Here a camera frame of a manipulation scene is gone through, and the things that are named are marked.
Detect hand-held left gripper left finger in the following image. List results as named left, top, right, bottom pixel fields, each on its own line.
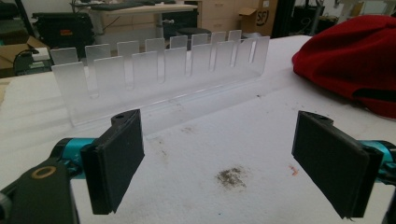
left=80, top=108, right=146, bottom=216

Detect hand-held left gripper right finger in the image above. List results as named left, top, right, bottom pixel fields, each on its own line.
left=290, top=110, right=385, bottom=219

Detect red cap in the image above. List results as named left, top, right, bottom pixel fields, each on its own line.
left=291, top=14, right=396, bottom=119

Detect white table cloth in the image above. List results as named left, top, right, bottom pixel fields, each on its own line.
left=0, top=35, right=396, bottom=224

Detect clear acrylic slotted rack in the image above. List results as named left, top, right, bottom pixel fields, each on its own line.
left=49, top=29, right=271, bottom=128

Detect green device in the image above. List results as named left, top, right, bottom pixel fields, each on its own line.
left=12, top=49, right=53, bottom=77

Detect black hard case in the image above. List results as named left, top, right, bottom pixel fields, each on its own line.
left=32, top=11, right=95, bottom=59

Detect open cardboard box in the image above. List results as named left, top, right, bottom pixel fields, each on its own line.
left=0, top=35, right=50, bottom=71

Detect black round stool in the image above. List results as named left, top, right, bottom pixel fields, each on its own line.
left=176, top=27, right=213, bottom=41

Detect black metal stand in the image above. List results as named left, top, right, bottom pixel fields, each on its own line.
left=272, top=0, right=296, bottom=39

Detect wooden desk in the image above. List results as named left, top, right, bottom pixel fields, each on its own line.
left=89, top=2, right=199, bottom=49

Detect printed cardboard box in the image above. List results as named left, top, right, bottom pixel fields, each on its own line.
left=238, top=0, right=279, bottom=37

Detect wooden drawer cabinet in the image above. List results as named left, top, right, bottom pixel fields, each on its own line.
left=197, top=0, right=245, bottom=33

